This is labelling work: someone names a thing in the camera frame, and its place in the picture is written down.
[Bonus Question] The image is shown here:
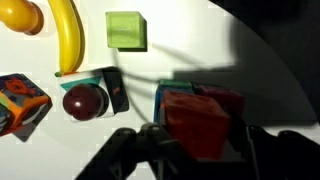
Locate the white picture cube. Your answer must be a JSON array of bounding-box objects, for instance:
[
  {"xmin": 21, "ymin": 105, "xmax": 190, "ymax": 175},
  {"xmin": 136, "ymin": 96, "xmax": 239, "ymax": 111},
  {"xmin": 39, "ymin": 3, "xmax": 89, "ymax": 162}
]
[{"xmin": 58, "ymin": 66, "xmax": 129, "ymax": 118}]

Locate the round white table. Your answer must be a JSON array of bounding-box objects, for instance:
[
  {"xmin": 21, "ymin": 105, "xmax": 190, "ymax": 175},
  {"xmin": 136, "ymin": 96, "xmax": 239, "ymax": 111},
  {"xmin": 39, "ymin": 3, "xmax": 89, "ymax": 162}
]
[{"xmin": 0, "ymin": 0, "xmax": 319, "ymax": 180}]

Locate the blue block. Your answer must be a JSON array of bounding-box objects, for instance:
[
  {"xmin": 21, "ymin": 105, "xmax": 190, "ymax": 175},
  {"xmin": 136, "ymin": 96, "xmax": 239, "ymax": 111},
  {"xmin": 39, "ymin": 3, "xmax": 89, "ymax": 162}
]
[{"xmin": 153, "ymin": 85, "xmax": 194, "ymax": 122}]

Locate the orange colourful picture cube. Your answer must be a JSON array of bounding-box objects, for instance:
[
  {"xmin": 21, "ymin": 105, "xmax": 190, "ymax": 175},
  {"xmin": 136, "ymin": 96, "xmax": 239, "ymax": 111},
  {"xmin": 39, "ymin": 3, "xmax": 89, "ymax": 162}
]
[{"xmin": 0, "ymin": 73, "xmax": 52, "ymax": 142}]

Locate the light green block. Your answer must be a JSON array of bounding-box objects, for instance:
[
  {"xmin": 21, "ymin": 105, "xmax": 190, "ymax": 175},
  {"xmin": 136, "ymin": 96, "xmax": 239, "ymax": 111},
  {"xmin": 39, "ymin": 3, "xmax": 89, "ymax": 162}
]
[{"xmin": 105, "ymin": 11, "xmax": 147, "ymax": 49}]

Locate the orange fruit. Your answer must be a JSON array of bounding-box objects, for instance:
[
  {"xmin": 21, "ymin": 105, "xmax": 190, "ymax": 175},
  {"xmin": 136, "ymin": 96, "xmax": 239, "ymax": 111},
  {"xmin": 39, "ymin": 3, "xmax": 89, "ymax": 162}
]
[{"xmin": 0, "ymin": 0, "xmax": 44, "ymax": 35}]

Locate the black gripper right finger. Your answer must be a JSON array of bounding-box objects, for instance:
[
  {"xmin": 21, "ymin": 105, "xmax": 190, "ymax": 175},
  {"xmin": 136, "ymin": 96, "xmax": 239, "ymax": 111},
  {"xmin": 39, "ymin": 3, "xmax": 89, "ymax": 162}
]
[{"xmin": 229, "ymin": 116, "xmax": 320, "ymax": 180}]

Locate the teal green block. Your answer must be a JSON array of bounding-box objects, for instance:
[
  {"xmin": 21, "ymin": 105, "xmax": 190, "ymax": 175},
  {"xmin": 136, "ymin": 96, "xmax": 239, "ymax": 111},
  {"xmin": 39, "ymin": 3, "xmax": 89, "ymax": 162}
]
[{"xmin": 159, "ymin": 79, "xmax": 192, "ymax": 89}]

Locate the magenta block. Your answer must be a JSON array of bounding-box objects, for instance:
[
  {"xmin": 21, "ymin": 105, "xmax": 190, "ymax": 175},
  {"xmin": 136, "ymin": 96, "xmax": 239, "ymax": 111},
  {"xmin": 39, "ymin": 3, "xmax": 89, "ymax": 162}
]
[{"xmin": 196, "ymin": 85, "xmax": 245, "ymax": 115}]

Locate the yellow banana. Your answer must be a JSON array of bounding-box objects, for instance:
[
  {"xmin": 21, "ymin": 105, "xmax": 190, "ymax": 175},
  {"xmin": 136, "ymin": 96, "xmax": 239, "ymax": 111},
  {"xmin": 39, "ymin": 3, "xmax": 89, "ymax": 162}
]
[{"xmin": 48, "ymin": 0, "xmax": 85, "ymax": 77}]

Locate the dark red ball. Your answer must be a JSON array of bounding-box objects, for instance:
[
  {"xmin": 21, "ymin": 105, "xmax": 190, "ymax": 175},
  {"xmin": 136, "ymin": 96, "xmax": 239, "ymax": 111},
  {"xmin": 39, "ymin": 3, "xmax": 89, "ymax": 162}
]
[{"xmin": 62, "ymin": 84, "xmax": 109, "ymax": 121}]

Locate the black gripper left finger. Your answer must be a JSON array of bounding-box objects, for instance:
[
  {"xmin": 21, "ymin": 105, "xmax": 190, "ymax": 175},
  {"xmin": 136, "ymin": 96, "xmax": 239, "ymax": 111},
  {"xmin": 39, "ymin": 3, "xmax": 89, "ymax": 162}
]
[{"xmin": 76, "ymin": 123, "xmax": 196, "ymax": 180}]

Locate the orange block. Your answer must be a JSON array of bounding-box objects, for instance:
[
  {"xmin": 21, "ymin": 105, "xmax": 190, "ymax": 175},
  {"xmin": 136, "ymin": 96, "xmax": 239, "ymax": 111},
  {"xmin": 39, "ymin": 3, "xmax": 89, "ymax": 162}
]
[{"xmin": 161, "ymin": 91, "xmax": 231, "ymax": 159}]

